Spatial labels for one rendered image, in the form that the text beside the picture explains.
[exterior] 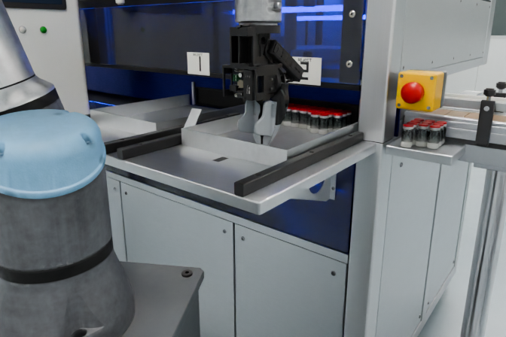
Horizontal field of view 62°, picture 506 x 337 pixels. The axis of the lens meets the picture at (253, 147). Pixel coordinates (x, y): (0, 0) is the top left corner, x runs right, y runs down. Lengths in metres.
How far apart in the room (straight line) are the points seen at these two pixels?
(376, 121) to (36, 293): 0.68
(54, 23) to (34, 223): 1.10
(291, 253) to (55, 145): 0.81
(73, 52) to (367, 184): 1.02
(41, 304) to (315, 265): 0.75
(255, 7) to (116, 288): 0.44
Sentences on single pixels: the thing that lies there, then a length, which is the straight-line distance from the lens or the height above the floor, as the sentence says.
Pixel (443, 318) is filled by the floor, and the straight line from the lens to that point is 1.96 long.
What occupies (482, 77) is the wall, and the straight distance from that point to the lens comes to 5.53.
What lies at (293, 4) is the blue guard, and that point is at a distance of 0.98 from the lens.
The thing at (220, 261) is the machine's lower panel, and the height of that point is 0.43.
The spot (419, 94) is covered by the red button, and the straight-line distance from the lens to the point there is 0.83.
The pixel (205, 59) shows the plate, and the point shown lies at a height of 1.03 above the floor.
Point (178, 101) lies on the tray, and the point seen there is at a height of 0.90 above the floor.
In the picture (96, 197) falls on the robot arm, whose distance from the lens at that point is 0.45.
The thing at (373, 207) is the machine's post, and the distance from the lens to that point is 0.96.
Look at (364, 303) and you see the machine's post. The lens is 1.08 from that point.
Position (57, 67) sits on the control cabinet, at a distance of 1.48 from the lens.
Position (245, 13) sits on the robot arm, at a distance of 0.68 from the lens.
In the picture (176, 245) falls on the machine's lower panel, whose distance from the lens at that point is 1.45.
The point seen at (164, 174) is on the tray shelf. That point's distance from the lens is 0.71.
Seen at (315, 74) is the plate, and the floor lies 1.01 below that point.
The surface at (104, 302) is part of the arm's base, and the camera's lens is 0.49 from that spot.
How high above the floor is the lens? 1.11
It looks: 16 degrees down
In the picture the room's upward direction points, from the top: straight up
